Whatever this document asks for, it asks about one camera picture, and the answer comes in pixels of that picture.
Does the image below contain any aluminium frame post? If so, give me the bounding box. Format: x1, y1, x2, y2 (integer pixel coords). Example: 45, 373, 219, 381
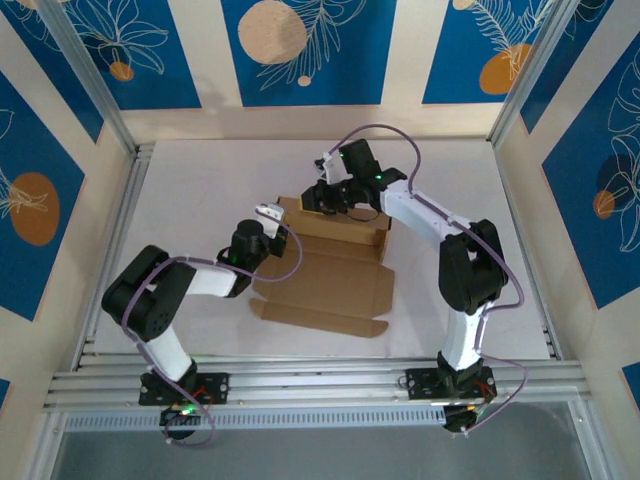
34, 0, 141, 156
487, 0, 601, 149

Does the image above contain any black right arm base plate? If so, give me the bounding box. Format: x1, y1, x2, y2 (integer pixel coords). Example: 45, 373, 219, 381
405, 366, 496, 401

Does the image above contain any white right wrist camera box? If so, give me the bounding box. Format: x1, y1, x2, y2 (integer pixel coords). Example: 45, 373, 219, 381
313, 148, 347, 185

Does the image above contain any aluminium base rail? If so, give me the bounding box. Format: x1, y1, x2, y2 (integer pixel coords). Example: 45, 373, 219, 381
42, 357, 591, 414

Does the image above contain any grey metal panel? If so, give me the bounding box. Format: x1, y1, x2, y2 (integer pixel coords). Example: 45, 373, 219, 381
49, 402, 591, 480

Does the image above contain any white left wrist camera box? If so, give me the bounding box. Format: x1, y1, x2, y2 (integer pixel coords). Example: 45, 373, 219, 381
253, 202, 287, 240

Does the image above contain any slotted grey cable duct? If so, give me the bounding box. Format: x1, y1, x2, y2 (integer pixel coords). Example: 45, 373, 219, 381
62, 407, 449, 434

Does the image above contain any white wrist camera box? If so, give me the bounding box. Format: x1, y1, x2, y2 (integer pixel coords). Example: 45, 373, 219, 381
313, 148, 347, 185
253, 202, 287, 240

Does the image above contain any brown cardboard box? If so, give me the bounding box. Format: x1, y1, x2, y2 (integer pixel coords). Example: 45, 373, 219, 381
248, 195, 396, 340

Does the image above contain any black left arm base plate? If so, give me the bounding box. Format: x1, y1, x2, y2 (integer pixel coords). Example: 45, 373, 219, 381
138, 372, 231, 407

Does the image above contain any aluminium table side rail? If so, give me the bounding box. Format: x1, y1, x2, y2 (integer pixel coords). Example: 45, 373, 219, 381
489, 139, 564, 361
72, 142, 156, 374

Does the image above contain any black controller board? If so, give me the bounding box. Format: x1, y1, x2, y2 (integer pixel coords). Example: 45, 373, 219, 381
159, 405, 206, 441
442, 402, 494, 436

